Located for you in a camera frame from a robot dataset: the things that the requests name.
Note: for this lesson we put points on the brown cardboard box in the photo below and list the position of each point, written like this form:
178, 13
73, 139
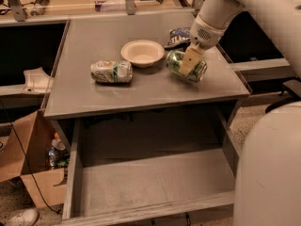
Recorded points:
25, 156

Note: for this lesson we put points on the plastic bottle in box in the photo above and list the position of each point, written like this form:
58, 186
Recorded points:
58, 155

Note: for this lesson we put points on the blue chip bag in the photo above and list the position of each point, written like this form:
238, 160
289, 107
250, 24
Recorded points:
178, 38

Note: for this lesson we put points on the white sneaker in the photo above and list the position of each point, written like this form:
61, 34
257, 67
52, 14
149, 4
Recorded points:
27, 218

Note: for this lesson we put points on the grey cabinet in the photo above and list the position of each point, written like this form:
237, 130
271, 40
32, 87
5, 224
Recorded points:
88, 40

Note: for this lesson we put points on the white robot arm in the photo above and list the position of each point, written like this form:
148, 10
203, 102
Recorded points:
268, 179

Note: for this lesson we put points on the white paper bowl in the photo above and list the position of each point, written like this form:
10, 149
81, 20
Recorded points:
142, 53

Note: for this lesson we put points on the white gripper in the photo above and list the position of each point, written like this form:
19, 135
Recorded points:
203, 35

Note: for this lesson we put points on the grey open top drawer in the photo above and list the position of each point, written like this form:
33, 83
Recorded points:
170, 168

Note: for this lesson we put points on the white curved plastic part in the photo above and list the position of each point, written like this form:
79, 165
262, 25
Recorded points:
37, 81

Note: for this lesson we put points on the white and green soda can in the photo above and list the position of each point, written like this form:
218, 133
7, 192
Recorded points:
112, 71

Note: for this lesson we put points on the black and white brush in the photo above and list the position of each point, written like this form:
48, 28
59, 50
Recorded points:
39, 7

